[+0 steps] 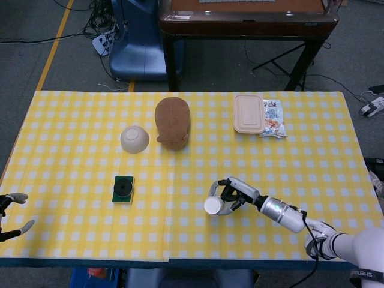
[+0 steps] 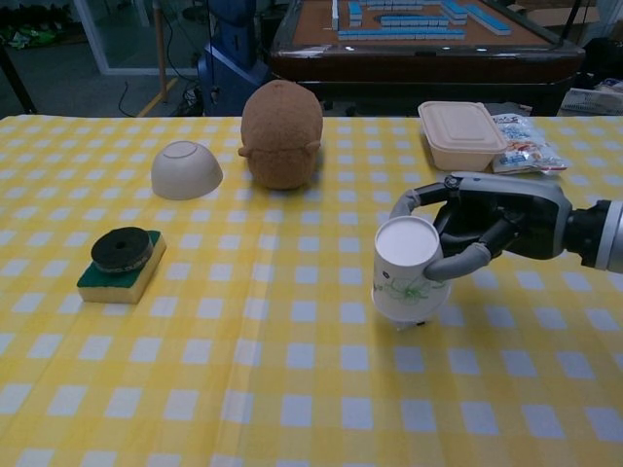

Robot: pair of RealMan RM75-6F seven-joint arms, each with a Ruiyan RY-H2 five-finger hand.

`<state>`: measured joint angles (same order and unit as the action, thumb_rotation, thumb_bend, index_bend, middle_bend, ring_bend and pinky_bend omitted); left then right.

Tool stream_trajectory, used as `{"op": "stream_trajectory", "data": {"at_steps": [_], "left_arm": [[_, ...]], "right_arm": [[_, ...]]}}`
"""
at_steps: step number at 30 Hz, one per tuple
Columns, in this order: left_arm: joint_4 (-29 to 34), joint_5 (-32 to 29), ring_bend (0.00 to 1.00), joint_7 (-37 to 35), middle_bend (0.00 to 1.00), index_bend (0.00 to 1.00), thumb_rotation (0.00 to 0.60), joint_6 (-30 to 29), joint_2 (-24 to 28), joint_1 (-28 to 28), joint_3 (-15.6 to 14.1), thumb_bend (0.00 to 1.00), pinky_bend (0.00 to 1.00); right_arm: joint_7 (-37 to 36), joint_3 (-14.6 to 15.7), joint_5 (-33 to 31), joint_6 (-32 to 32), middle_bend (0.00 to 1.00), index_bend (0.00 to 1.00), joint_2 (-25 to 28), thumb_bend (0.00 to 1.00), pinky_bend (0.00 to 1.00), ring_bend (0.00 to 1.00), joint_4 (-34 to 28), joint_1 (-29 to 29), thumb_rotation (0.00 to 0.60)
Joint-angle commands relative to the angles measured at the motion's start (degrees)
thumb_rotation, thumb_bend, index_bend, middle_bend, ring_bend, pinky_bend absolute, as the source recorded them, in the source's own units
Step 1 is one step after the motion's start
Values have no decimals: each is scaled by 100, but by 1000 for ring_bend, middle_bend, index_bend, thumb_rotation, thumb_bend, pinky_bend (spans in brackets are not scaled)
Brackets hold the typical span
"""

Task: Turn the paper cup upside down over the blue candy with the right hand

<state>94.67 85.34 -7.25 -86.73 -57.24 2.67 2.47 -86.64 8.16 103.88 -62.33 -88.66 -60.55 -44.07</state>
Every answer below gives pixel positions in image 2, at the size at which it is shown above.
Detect brown plush toy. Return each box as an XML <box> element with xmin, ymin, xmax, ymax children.
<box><xmin>238</xmin><ymin>80</ymin><xmax>326</xmax><ymax>192</ymax></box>

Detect beige lidded food container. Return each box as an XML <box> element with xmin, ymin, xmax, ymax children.
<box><xmin>418</xmin><ymin>100</ymin><xmax>509</xmax><ymax>172</ymax></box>

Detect blue machine base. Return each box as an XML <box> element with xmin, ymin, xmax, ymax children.
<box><xmin>197</xmin><ymin>0</ymin><xmax>274</xmax><ymax>117</ymax></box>

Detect white paper cup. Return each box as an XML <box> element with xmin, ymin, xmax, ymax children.
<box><xmin>372</xmin><ymin>216</ymin><xmax>452</xmax><ymax>332</ymax></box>

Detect black tape roll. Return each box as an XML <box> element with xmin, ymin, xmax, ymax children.
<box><xmin>91</xmin><ymin>227</ymin><xmax>156</xmax><ymax>273</ymax></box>

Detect green yellow sponge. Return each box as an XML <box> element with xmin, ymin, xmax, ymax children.
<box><xmin>77</xmin><ymin>230</ymin><xmax>167</xmax><ymax>305</ymax></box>

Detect dark wooden mahjong table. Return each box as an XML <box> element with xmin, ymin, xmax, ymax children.
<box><xmin>269</xmin><ymin>0</ymin><xmax>587</xmax><ymax>118</ymax></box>

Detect white blue snack bag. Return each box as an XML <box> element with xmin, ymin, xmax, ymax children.
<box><xmin>490</xmin><ymin>113</ymin><xmax>569</xmax><ymax>175</ymax></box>

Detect beige upturned bowl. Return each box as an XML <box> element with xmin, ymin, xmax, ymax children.
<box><xmin>150</xmin><ymin>140</ymin><xmax>225</xmax><ymax>201</ymax></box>

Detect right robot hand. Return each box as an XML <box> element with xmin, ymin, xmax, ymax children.
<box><xmin>387</xmin><ymin>171</ymin><xmax>573</xmax><ymax>283</ymax></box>

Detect yellow checkered tablecloth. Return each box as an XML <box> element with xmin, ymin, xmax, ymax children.
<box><xmin>0</xmin><ymin>115</ymin><xmax>623</xmax><ymax>467</ymax></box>

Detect white plastic basket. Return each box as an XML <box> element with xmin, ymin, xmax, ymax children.
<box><xmin>559</xmin><ymin>89</ymin><xmax>623</xmax><ymax>117</ymax></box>

